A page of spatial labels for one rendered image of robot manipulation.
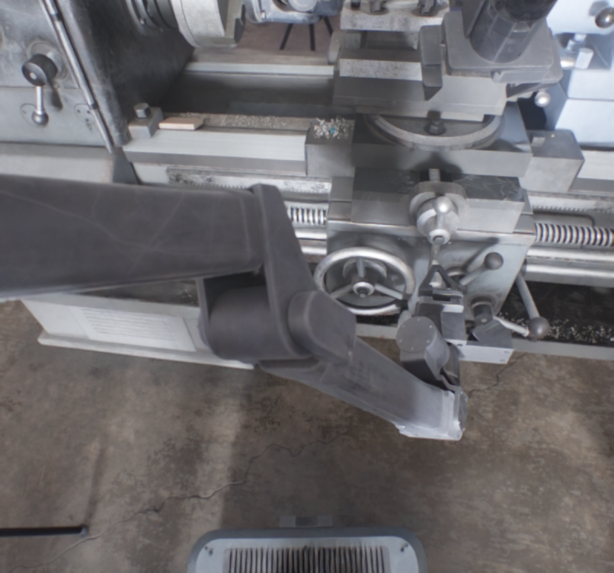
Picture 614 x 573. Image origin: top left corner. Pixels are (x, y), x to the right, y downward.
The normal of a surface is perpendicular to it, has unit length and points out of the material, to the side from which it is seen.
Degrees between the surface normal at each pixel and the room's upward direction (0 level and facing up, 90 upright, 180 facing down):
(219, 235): 57
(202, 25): 111
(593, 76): 61
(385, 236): 90
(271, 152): 36
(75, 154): 0
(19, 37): 90
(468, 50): 30
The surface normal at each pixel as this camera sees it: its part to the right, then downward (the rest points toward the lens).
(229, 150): -0.11, -0.10
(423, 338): -0.51, -0.62
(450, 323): -0.06, -0.66
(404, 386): 0.83, -0.18
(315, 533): -0.03, -1.00
